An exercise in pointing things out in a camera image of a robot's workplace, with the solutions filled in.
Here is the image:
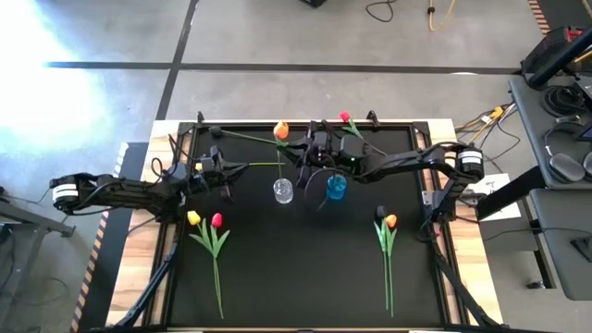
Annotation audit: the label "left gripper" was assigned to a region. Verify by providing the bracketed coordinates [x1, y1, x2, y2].
[193, 156, 251, 191]

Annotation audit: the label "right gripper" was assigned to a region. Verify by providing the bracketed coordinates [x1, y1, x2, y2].
[285, 133, 343, 189]

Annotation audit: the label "dark purple artificial tulip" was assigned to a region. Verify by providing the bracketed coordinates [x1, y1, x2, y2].
[208, 125, 280, 145]
[373, 204, 392, 312]

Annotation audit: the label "red artificial tulip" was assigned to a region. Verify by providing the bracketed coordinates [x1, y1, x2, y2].
[203, 212, 231, 320]
[338, 110, 388, 156]

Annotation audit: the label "clear glass vase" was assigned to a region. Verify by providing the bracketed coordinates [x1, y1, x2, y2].
[272, 178, 294, 205]

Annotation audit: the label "blue glass vase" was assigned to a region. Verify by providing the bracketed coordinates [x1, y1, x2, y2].
[326, 173, 348, 202]

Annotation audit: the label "black table mat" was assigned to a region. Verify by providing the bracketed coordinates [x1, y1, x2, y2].
[168, 125, 448, 328]

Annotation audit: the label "black hazard-edged floor mat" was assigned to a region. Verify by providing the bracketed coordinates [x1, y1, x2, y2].
[68, 142, 149, 333]

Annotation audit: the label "white printed box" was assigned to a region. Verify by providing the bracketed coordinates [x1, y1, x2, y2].
[466, 173, 522, 223]

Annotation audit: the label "black desk leg bar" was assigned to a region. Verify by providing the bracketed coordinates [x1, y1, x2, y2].
[475, 165, 547, 221]

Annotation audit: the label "grey metal stand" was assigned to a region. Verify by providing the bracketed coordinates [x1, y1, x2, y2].
[0, 184, 76, 325]

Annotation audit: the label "grey desk with headphones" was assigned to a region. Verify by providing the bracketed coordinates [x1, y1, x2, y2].
[508, 73, 592, 191]

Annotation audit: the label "black headphones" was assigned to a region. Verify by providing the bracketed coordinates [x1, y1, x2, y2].
[543, 120, 592, 184]

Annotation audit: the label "black red equipment box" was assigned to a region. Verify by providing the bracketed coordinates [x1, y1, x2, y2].
[520, 25, 586, 75]

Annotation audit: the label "grey desk plain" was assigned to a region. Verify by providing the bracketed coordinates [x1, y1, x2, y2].
[529, 187, 592, 302]

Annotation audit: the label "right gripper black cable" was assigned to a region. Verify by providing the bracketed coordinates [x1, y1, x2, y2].
[303, 166, 346, 212]

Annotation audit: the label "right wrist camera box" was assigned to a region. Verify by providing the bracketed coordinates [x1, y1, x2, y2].
[308, 120, 332, 144]

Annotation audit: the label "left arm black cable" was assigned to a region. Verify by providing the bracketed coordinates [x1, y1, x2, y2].
[150, 156, 178, 181]

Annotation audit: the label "black diagonal frame strut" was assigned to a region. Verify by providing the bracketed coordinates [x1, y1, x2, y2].
[113, 230, 181, 329]
[429, 240, 503, 328]

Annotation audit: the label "black floor cable loop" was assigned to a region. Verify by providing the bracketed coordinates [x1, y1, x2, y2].
[364, 0, 395, 23]

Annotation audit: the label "yellow floor cable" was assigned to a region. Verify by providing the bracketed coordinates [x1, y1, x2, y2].
[427, 0, 458, 32]

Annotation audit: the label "yellow white cable bundle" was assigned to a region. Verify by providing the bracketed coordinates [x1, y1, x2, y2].
[455, 104, 522, 161]

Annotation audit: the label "coiled black cable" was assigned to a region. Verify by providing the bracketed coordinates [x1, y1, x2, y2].
[540, 85, 586, 117]

